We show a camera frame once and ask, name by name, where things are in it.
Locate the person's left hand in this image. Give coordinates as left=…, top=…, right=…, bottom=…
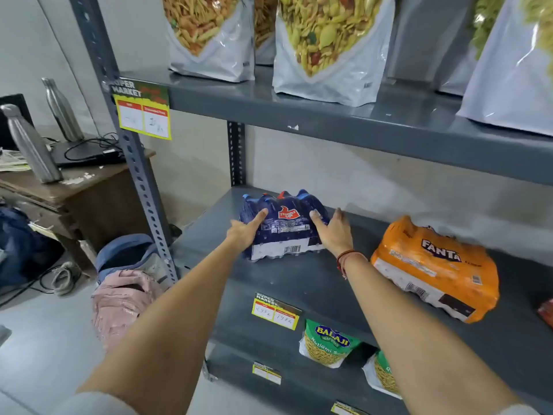
left=225, top=208, right=269, bottom=255

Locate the person's right hand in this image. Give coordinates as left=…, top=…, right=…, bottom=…
left=309, top=207, right=355, bottom=258

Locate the blue Thums Up bottle pack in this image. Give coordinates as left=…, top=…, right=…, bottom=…
left=238, top=188, right=331, bottom=262

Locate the orange Fanta bottle pack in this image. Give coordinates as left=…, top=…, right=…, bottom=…
left=370, top=216, right=501, bottom=324

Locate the grey metal shelving rack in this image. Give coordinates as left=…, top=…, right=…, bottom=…
left=69, top=0, right=553, bottom=415

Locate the person's right forearm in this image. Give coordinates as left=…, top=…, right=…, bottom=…
left=341, top=252, right=521, bottom=415

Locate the person's left forearm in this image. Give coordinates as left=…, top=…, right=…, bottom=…
left=77, top=239, right=251, bottom=415

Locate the person's left white sleeve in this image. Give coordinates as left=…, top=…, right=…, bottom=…
left=51, top=391, right=139, bottom=415

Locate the person's white sleeve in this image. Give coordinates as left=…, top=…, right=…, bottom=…
left=497, top=403, right=543, bottom=415
left=51, top=391, right=139, bottom=415

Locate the person's right white sleeve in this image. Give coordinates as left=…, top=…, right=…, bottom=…
left=497, top=403, right=543, bottom=415

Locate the red thread wristband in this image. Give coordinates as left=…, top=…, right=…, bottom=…
left=336, top=249, right=368, bottom=280

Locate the small yellow price label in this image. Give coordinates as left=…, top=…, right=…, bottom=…
left=252, top=363, right=282, bottom=385
left=331, top=401, right=368, bottom=415
left=252, top=292, right=302, bottom=331

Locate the green snack packet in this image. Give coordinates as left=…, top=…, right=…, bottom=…
left=362, top=349, right=403, bottom=401
left=298, top=319, right=362, bottom=369

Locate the blue grey backpack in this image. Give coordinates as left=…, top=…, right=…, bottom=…
left=96, top=233, right=172, bottom=285

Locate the pink backpack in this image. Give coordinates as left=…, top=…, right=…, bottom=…
left=90, top=270, right=167, bottom=353

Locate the large yellow green price label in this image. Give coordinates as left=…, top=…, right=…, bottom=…
left=111, top=80, right=172, bottom=141

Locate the brown wooden desk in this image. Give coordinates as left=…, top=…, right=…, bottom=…
left=0, top=146, right=156, bottom=266

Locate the black laptop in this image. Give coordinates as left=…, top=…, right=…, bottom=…
left=51, top=138, right=126, bottom=168

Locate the slim steel bottle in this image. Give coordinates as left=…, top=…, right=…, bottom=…
left=41, top=77, right=85, bottom=142

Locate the dark blue bag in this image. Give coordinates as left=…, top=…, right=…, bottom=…
left=0, top=207, right=66, bottom=288

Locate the large steel bottle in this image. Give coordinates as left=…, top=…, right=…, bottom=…
left=0, top=103, right=65, bottom=184

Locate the folded newspaper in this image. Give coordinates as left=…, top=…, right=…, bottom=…
left=0, top=149, right=32, bottom=172

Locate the black monitor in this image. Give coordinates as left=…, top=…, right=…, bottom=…
left=0, top=93, right=35, bottom=152

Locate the black cable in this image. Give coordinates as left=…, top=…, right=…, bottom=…
left=63, top=133, right=121, bottom=161

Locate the grey coiled cord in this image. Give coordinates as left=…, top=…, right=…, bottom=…
left=39, top=261, right=83, bottom=297

